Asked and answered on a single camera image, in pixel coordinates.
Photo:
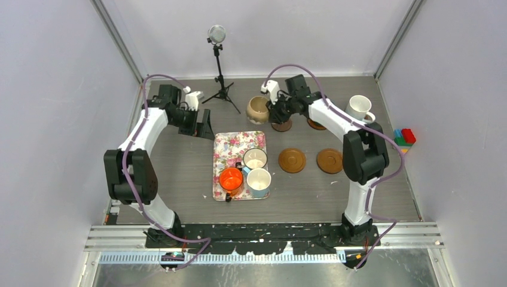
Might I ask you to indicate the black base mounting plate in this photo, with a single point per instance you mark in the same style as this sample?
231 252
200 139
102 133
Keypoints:
262 239

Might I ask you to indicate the colourful toy block stack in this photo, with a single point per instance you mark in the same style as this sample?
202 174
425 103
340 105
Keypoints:
404 138

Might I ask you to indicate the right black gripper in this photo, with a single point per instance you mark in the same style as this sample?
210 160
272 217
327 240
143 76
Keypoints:
274 115

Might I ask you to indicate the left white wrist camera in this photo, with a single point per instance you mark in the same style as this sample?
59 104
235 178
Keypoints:
192 98

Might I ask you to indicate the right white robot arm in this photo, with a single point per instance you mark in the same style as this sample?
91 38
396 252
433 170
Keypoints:
364 151

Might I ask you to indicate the beige mug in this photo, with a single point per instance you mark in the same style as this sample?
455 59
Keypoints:
257 111

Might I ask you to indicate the white mug brown rim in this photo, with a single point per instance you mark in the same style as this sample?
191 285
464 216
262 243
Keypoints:
255 158

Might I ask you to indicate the floral serving tray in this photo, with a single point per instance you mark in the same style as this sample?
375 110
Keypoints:
229 148

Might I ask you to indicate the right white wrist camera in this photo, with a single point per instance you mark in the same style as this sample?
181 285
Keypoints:
271 89

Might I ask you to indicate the white light blue mug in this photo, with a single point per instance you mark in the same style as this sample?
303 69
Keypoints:
258 182

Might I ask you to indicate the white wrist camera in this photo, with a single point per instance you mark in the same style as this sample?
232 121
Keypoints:
271 89
192 98

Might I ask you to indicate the white mug blue base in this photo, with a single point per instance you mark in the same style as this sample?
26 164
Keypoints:
359 107

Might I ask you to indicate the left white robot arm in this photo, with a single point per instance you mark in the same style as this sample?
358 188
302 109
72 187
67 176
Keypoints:
130 175

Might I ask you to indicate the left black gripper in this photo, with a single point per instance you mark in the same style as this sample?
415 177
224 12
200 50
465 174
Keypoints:
204 128

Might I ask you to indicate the orange mug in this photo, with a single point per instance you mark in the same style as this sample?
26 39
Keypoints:
231 180

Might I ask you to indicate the microphone on black tripod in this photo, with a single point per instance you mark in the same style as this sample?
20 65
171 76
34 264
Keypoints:
216 36

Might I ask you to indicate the dark brown wooden coaster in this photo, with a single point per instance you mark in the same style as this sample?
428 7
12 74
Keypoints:
283 127

